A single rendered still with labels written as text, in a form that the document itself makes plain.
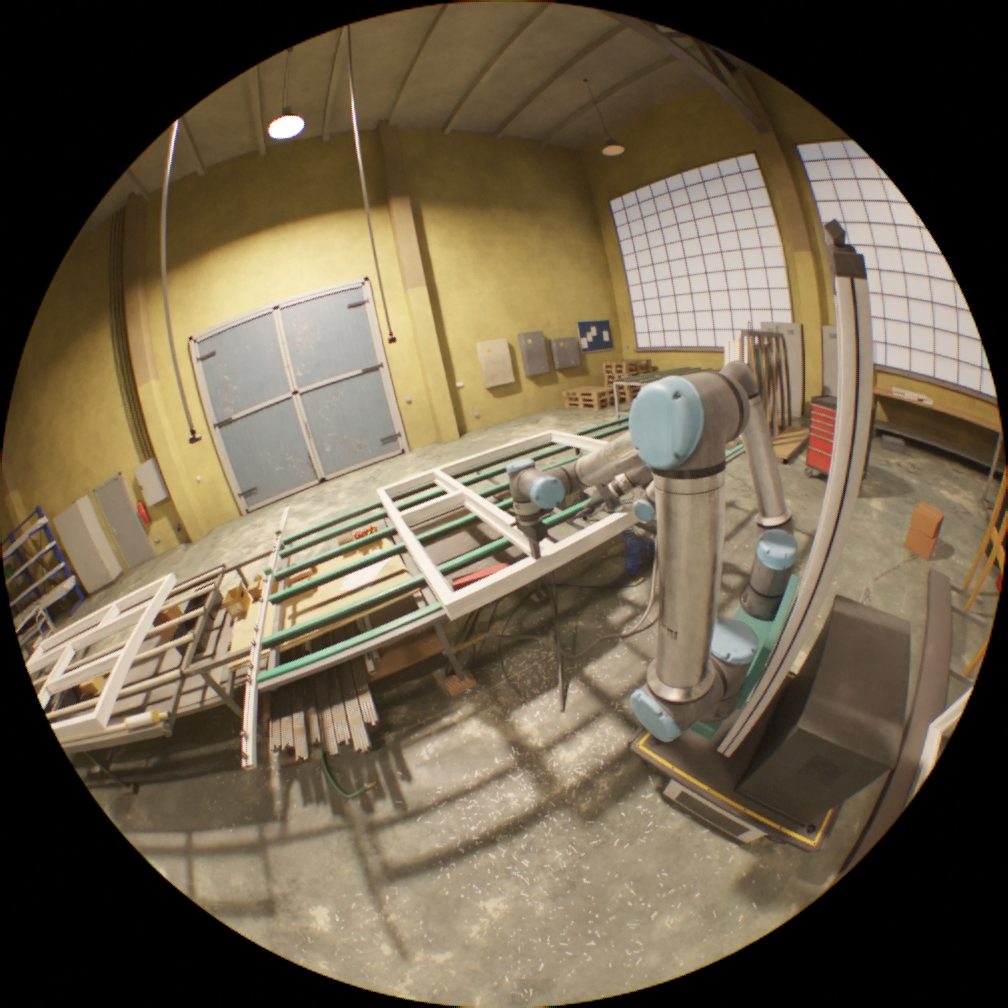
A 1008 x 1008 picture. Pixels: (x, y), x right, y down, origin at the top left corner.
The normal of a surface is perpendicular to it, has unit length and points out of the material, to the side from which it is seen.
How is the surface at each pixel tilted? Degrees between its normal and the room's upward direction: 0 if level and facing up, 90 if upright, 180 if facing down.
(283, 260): 90
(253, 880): 0
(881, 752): 0
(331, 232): 90
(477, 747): 0
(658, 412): 83
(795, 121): 90
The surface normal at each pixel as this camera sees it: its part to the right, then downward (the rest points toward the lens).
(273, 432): 0.47, 0.29
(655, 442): -0.92, 0.20
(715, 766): -0.18, -0.89
